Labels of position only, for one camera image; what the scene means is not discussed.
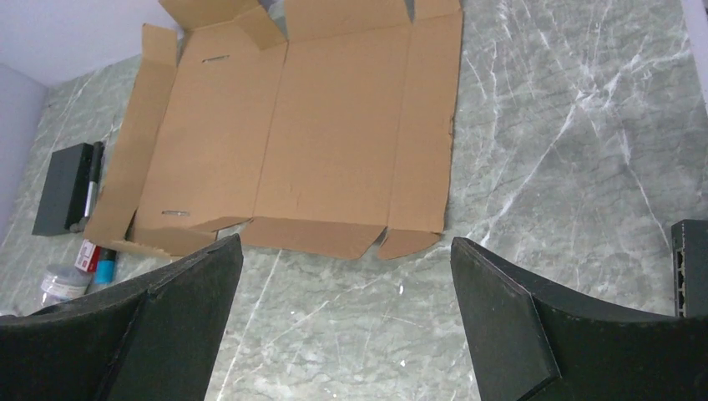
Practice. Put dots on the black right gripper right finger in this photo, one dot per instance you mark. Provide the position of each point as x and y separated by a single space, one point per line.
533 339

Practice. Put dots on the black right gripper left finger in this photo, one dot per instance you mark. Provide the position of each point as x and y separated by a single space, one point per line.
152 337

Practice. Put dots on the brown cardboard box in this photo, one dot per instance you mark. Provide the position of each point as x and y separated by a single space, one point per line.
326 137

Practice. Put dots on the small red white box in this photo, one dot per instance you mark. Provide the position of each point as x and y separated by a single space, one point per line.
88 257

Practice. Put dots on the flat black box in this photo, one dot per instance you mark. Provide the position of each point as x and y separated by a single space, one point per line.
65 191

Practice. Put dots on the clear plastic jar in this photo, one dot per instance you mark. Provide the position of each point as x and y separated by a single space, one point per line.
62 283

